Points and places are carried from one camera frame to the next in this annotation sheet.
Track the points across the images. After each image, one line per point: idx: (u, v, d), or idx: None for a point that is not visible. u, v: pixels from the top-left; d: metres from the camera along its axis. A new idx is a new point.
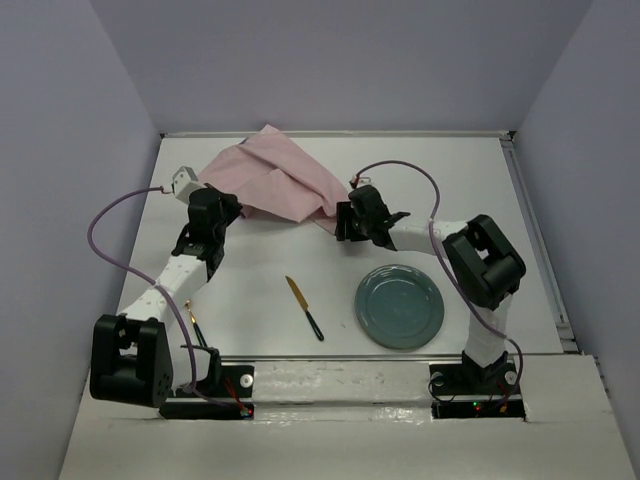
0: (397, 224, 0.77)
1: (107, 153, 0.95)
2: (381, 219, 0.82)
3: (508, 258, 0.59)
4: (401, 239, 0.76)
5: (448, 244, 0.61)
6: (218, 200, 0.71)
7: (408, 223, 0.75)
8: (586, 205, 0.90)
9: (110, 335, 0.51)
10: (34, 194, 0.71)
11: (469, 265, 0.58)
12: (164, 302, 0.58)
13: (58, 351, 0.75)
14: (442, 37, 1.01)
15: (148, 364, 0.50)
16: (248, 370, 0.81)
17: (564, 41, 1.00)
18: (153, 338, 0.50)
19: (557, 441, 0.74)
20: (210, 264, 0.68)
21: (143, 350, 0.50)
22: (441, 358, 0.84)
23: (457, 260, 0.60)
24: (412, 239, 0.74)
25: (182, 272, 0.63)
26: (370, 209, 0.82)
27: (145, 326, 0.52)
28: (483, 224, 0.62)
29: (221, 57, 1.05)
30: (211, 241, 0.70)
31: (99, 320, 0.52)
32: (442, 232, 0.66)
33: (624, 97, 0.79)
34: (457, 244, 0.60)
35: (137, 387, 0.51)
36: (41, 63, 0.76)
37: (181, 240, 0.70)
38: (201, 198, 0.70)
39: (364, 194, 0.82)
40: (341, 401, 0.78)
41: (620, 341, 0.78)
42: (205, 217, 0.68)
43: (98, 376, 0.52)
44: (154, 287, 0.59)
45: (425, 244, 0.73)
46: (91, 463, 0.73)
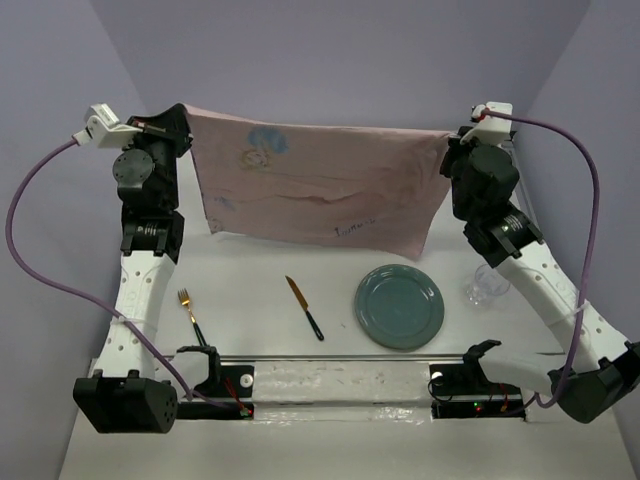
0: (529, 260, 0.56)
1: (104, 154, 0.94)
2: (494, 213, 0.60)
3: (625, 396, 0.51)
4: (520, 278, 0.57)
5: (602, 382, 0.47)
6: (154, 168, 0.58)
7: (547, 273, 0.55)
8: (586, 206, 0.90)
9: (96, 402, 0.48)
10: (33, 196, 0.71)
11: (596, 407, 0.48)
12: (139, 342, 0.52)
13: (57, 355, 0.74)
14: (441, 38, 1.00)
15: (146, 412, 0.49)
16: (247, 370, 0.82)
17: (565, 40, 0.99)
18: (142, 396, 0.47)
19: (557, 443, 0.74)
20: (171, 244, 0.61)
21: (137, 406, 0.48)
22: (441, 358, 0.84)
23: (594, 393, 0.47)
24: (533, 292, 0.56)
25: (145, 285, 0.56)
26: (493, 200, 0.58)
27: (129, 385, 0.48)
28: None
29: (220, 57, 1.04)
30: (163, 216, 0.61)
31: (76, 387, 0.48)
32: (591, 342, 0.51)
33: (626, 99, 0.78)
34: (612, 391, 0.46)
35: (146, 426, 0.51)
36: (39, 65, 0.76)
37: (127, 225, 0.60)
38: (133, 169, 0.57)
39: (499, 177, 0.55)
40: (341, 401, 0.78)
41: None
42: (146, 199, 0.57)
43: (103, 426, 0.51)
44: (121, 324, 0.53)
45: (544, 308, 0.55)
46: (91, 464, 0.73)
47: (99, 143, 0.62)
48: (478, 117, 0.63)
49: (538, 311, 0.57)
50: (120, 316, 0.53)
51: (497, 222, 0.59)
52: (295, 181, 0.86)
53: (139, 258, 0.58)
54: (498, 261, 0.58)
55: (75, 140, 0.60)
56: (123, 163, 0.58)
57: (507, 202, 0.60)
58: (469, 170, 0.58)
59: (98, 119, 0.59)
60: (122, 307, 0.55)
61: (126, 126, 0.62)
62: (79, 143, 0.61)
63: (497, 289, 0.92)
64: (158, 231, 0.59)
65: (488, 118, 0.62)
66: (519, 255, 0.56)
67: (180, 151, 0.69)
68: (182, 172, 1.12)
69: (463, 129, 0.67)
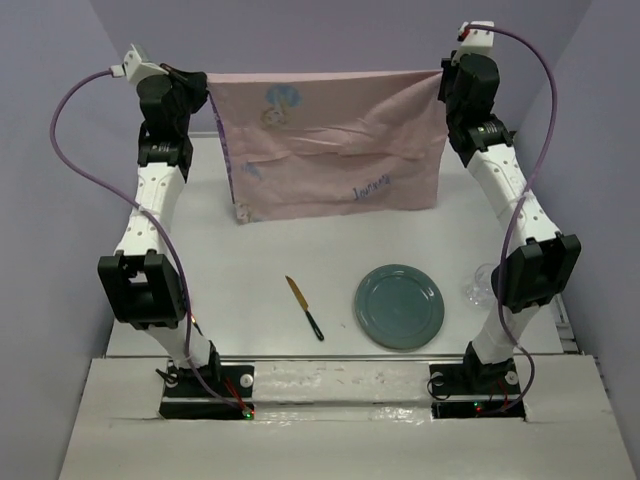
0: (491, 154, 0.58)
1: (105, 154, 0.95)
2: (476, 119, 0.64)
3: (554, 285, 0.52)
4: (482, 171, 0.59)
5: (521, 254, 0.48)
6: (172, 90, 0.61)
7: (505, 167, 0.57)
8: (586, 206, 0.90)
9: (118, 274, 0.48)
10: (35, 195, 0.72)
11: (519, 280, 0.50)
12: (155, 229, 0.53)
13: (58, 354, 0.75)
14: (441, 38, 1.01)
15: (163, 291, 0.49)
16: (248, 370, 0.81)
17: (565, 40, 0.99)
18: (160, 269, 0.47)
19: (557, 442, 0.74)
20: (183, 163, 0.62)
21: (156, 281, 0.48)
22: (441, 358, 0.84)
23: (517, 267, 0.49)
24: (493, 185, 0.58)
25: (159, 188, 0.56)
26: (474, 100, 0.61)
27: (149, 257, 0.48)
28: (571, 250, 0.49)
29: (220, 57, 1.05)
30: (176, 137, 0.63)
31: (100, 261, 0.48)
32: (524, 226, 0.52)
33: (626, 99, 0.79)
34: (528, 261, 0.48)
35: (161, 309, 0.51)
36: (42, 64, 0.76)
37: (142, 142, 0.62)
38: (152, 89, 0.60)
39: (480, 76, 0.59)
40: (341, 401, 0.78)
41: (619, 340, 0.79)
42: (164, 112, 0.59)
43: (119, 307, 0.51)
44: (141, 215, 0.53)
45: (498, 200, 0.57)
46: (91, 463, 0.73)
47: (130, 80, 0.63)
48: (463, 34, 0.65)
49: (494, 207, 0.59)
50: (140, 207, 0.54)
51: (474, 124, 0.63)
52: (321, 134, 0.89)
53: (155, 169, 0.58)
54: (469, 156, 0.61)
55: (111, 70, 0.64)
56: (142, 86, 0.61)
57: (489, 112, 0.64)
58: (459, 76, 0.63)
59: (137, 53, 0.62)
60: (140, 203, 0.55)
61: (157, 66, 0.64)
62: (115, 76, 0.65)
63: None
64: (171, 150, 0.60)
65: (473, 34, 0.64)
66: (485, 150, 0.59)
67: (196, 101, 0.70)
68: None
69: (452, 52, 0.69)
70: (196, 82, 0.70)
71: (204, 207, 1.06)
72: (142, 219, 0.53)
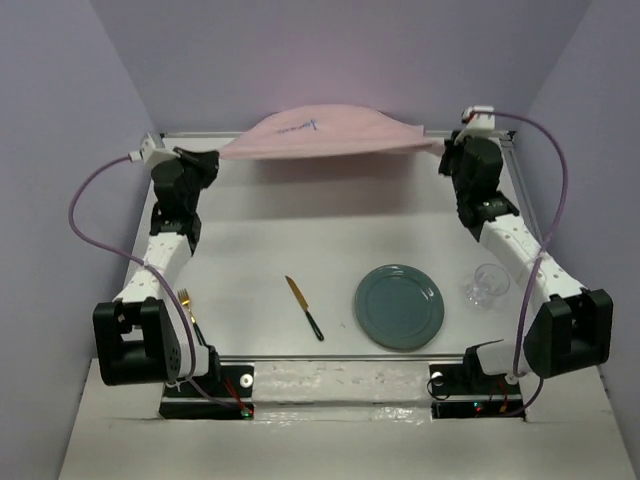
0: (499, 223, 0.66)
1: (105, 155, 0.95)
2: (483, 194, 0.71)
3: (593, 348, 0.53)
4: (494, 239, 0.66)
5: (548, 311, 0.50)
6: (183, 173, 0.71)
7: (514, 231, 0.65)
8: (585, 207, 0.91)
9: (111, 318, 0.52)
10: (34, 197, 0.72)
11: (556, 343, 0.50)
12: (156, 281, 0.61)
13: (57, 355, 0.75)
14: (442, 39, 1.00)
15: (156, 341, 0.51)
16: (248, 370, 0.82)
17: (565, 40, 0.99)
18: (155, 314, 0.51)
19: (557, 442, 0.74)
20: (191, 237, 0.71)
21: (148, 328, 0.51)
22: (441, 358, 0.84)
23: (548, 329, 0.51)
24: (507, 250, 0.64)
25: (167, 250, 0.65)
26: (479, 179, 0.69)
27: (145, 304, 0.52)
28: (601, 305, 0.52)
29: (220, 58, 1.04)
30: (186, 215, 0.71)
31: (97, 307, 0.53)
32: (546, 282, 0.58)
33: (627, 100, 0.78)
34: (561, 317, 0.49)
35: (150, 364, 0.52)
36: (42, 66, 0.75)
37: (155, 220, 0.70)
38: (167, 173, 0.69)
39: (485, 160, 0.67)
40: (341, 401, 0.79)
41: (617, 341, 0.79)
42: (176, 194, 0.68)
43: (107, 363, 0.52)
44: (144, 269, 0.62)
45: (514, 266, 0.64)
46: (91, 463, 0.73)
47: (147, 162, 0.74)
48: (468, 117, 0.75)
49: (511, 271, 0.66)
50: (145, 263, 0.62)
51: (482, 200, 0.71)
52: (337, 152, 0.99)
53: (164, 237, 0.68)
54: (482, 230, 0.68)
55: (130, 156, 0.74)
56: (157, 169, 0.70)
57: (496, 189, 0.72)
58: (465, 159, 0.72)
59: (150, 139, 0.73)
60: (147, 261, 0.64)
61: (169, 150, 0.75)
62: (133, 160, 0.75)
63: (496, 289, 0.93)
64: (182, 226, 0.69)
65: (476, 118, 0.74)
66: (493, 221, 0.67)
67: (205, 179, 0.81)
68: None
69: (455, 132, 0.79)
70: (207, 164, 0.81)
71: (204, 207, 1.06)
72: (142, 271, 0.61)
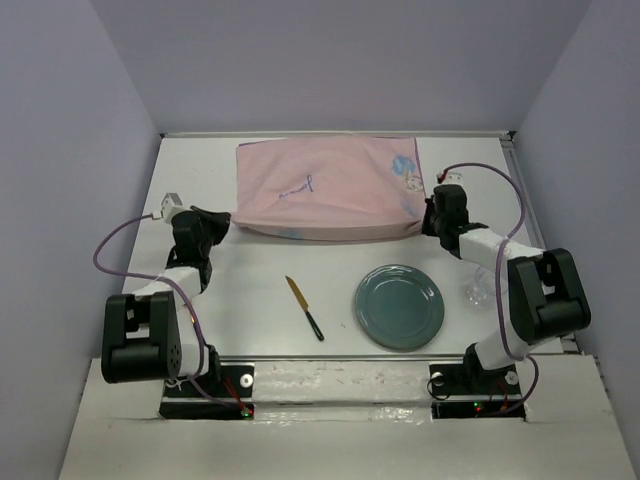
0: (472, 233, 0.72)
1: (105, 155, 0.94)
2: (458, 225, 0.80)
3: (573, 302, 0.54)
4: (470, 247, 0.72)
5: (512, 266, 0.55)
6: (199, 220, 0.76)
7: (484, 233, 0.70)
8: (585, 208, 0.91)
9: (122, 306, 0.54)
10: (33, 197, 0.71)
11: (527, 293, 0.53)
12: (168, 284, 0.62)
13: (57, 355, 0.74)
14: (442, 39, 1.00)
15: (161, 328, 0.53)
16: (248, 370, 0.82)
17: (565, 40, 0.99)
18: (165, 302, 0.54)
19: (557, 441, 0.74)
20: (201, 278, 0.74)
21: (156, 316, 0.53)
22: (442, 358, 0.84)
23: (516, 282, 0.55)
24: (480, 250, 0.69)
25: (180, 273, 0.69)
26: (450, 209, 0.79)
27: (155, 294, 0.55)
28: (559, 257, 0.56)
29: (220, 58, 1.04)
30: (199, 259, 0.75)
31: (110, 297, 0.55)
32: (512, 250, 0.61)
33: (628, 100, 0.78)
34: (521, 268, 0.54)
35: (152, 353, 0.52)
36: (41, 65, 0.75)
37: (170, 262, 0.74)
38: (184, 220, 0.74)
39: (450, 192, 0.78)
40: (341, 401, 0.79)
41: (617, 341, 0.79)
42: (191, 239, 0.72)
43: (110, 351, 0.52)
44: (158, 279, 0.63)
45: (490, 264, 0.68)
46: (91, 463, 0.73)
47: (166, 218, 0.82)
48: (442, 177, 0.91)
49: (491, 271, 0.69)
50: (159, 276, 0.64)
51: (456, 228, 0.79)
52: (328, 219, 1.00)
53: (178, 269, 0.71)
54: (460, 246, 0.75)
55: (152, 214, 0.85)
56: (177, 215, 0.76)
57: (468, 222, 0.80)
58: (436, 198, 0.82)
59: (170, 198, 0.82)
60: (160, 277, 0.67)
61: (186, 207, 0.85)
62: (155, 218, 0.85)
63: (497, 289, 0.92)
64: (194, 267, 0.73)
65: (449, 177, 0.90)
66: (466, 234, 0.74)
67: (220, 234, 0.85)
68: (181, 172, 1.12)
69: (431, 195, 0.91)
70: (225, 217, 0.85)
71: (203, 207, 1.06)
72: (156, 279, 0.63)
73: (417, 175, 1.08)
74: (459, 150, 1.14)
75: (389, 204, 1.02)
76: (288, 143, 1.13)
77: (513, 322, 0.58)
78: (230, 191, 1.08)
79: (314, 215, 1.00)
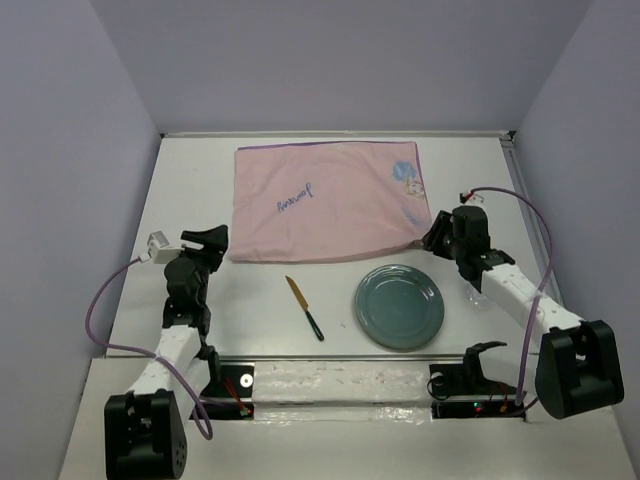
0: (497, 271, 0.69)
1: (104, 155, 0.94)
2: (480, 251, 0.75)
3: (607, 383, 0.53)
4: (493, 287, 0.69)
5: (548, 342, 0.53)
6: (193, 268, 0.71)
7: (512, 278, 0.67)
8: (585, 208, 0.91)
9: (122, 411, 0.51)
10: (33, 197, 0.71)
11: (562, 375, 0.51)
12: (167, 373, 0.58)
13: (57, 355, 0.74)
14: (442, 39, 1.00)
15: (165, 435, 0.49)
16: (248, 370, 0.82)
17: (565, 41, 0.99)
18: (166, 407, 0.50)
19: (557, 441, 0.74)
20: (200, 330, 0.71)
21: (158, 423, 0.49)
22: (443, 357, 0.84)
23: (550, 361, 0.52)
24: (506, 298, 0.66)
25: (177, 343, 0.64)
26: (471, 235, 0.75)
27: (156, 396, 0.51)
28: (599, 333, 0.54)
29: (220, 58, 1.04)
30: (198, 308, 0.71)
31: (108, 401, 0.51)
32: (546, 316, 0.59)
33: (628, 102, 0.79)
34: (559, 346, 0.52)
35: (157, 460, 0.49)
36: (41, 67, 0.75)
37: (168, 313, 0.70)
38: (178, 272, 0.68)
39: (471, 217, 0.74)
40: (341, 401, 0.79)
41: (616, 341, 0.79)
42: (187, 291, 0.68)
43: (113, 459, 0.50)
44: (156, 360, 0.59)
45: (515, 309, 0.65)
46: (91, 463, 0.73)
47: (157, 260, 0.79)
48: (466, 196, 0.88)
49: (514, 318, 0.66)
50: (157, 356, 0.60)
51: (477, 254, 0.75)
52: (325, 231, 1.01)
53: (176, 330, 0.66)
54: (481, 281, 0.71)
55: (140, 257, 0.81)
56: (170, 265, 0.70)
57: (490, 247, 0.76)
58: (455, 220, 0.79)
59: (157, 240, 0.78)
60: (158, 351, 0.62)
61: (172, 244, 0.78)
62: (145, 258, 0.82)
63: None
64: (194, 322, 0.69)
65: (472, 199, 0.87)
66: (490, 268, 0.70)
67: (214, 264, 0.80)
68: (181, 172, 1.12)
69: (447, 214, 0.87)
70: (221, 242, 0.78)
71: (203, 207, 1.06)
72: (155, 362, 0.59)
73: (418, 180, 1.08)
74: (458, 150, 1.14)
75: (386, 214, 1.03)
76: (289, 153, 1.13)
77: (539, 389, 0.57)
78: (230, 192, 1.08)
79: (311, 230, 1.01)
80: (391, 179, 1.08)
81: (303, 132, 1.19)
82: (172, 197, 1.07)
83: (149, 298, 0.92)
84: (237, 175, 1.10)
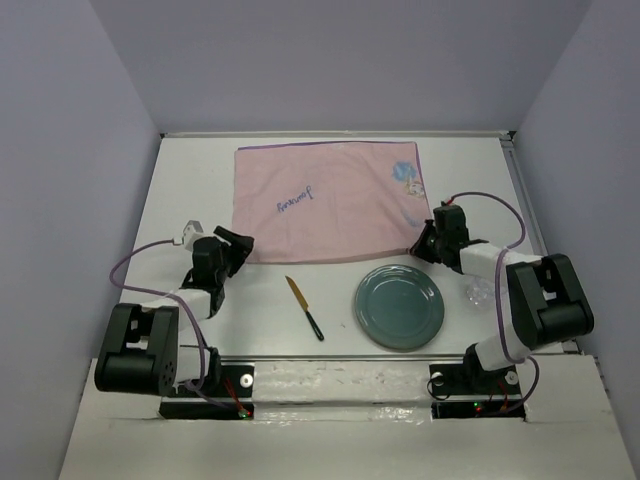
0: (472, 247, 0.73)
1: (105, 155, 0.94)
2: (459, 241, 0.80)
3: (575, 306, 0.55)
4: (471, 262, 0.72)
5: (511, 270, 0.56)
6: (219, 247, 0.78)
7: (484, 248, 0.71)
8: (585, 208, 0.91)
9: (126, 314, 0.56)
10: (34, 199, 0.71)
11: (527, 297, 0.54)
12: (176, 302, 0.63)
13: (58, 355, 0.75)
14: (442, 39, 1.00)
15: (160, 342, 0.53)
16: (248, 370, 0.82)
17: (564, 41, 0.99)
18: (168, 318, 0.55)
19: (556, 441, 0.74)
20: (213, 304, 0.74)
21: (157, 330, 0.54)
22: (442, 358, 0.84)
23: (515, 288, 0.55)
24: (481, 265, 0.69)
25: (191, 295, 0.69)
26: (450, 227, 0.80)
27: (160, 309, 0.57)
28: (559, 263, 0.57)
29: (220, 58, 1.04)
30: (214, 284, 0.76)
31: (116, 306, 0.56)
32: (511, 257, 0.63)
33: (628, 102, 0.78)
34: (520, 271, 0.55)
35: (145, 365, 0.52)
36: (40, 68, 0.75)
37: (186, 284, 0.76)
38: (204, 246, 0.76)
39: (449, 211, 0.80)
40: (341, 401, 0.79)
41: (616, 340, 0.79)
42: (209, 263, 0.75)
43: (106, 359, 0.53)
44: (168, 295, 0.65)
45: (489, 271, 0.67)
46: (91, 462, 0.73)
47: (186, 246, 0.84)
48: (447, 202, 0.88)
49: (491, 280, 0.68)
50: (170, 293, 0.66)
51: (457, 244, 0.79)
52: (324, 232, 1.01)
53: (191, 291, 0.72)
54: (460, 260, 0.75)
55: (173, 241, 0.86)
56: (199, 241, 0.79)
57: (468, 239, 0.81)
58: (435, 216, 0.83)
59: (192, 225, 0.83)
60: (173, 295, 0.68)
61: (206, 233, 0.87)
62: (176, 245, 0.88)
63: None
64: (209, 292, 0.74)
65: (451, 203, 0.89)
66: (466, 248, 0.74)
67: (235, 264, 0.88)
68: (180, 172, 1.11)
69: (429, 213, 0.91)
70: (247, 242, 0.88)
71: (204, 207, 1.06)
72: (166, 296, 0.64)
73: (418, 180, 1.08)
74: (458, 150, 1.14)
75: (386, 214, 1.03)
76: (289, 153, 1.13)
77: (516, 330, 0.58)
78: (230, 192, 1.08)
79: (311, 231, 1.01)
80: (391, 179, 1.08)
81: (302, 132, 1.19)
82: (172, 197, 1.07)
83: (156, 282, 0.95)
84: (237, 175, 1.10)
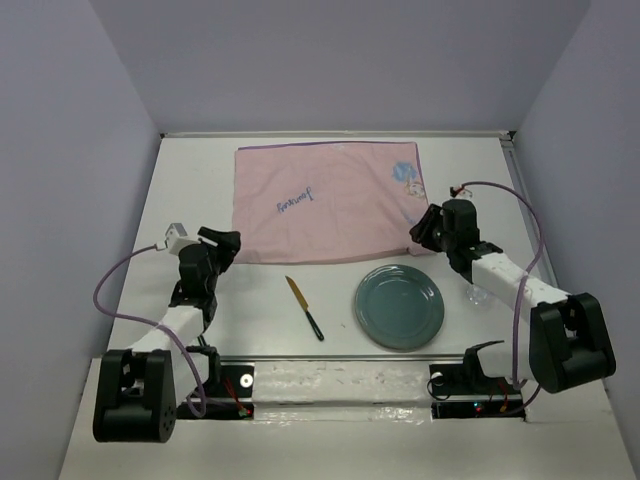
0: (485, 258, 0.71)
1: (105, 155, 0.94)
2: (469, 243, 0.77)
3: (597, 353, 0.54)
4: (483, 272, 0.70)
5: (536, 315, 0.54)
6: (206, 254, 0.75)
7: (500, 263, 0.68)
8: (586, 207, 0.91)
9: (116, 363, 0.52)
10: (33, 199, 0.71)
11: (552, 347, 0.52)
12: (167, 337, 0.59)
13: (57, 356, 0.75)
14: (442, 39, 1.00)
15: (157, 392, 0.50)
16: (248, 370, 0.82)
17: (564, 41, 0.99)
18: (161, 365, 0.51)
19: (557, 441, 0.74)
20: (205, 315, 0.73)
21: (151, 379, 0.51)
22: (443, 358, 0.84)
23: (540, 335, 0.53)
24: (496, 281, 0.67)
25: (180, 318, 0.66)
26: (460, 229, 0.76)
27: (152, 354, 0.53)
28: (586, 305, 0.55)
29: (219, 58, 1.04)
30: (204, 294, 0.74)
31: (106, 354, 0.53)
32: (533, 292, 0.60)
33: (627, 102, 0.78)
34: (549, 320, 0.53)
35: (145, 417, 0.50)
36: (39, 67, 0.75)
37: (175, 296, 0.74)
38: (191, 256, 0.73)
39: (461, 211, 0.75)
40: (342, 401, 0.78)
41: (616, 340, 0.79)
42: (197, 274, 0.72)
43: (103, 412, 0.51)
44: (156, 327, 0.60)
45: (506, 293, 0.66)
46: (91, 463, 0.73)
47: (170, 250, 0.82)
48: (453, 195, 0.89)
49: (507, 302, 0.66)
50: (158, 324, 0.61)
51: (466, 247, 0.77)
52: (324, 232, 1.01)
53: (179, 309, 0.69)
54: (471, 270, 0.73)
55: (156, 247, 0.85)
56: (184, 250, 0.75)
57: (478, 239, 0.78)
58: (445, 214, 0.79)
59: (175, 228, 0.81)
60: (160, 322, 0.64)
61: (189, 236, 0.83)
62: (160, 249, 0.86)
63: None
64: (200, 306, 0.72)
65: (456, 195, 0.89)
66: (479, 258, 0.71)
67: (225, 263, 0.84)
68: (180, 172, 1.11)
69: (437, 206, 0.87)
70: (234, 239, 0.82)
71: (204, 208, 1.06)
72: (154, 328, 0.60)
73: (418, 180, 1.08)
74: (458, 150, 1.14)
75: (386, 215, 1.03)
76: (289, 153, 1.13)
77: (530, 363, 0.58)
78: (230, 193, 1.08)
79: (310, 231, 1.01)
80: (391, 179, 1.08)
81: (302, 132, 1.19)
82: (172, 197, 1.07)
83: (157, 283, 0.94)
84: (237, 175, 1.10)
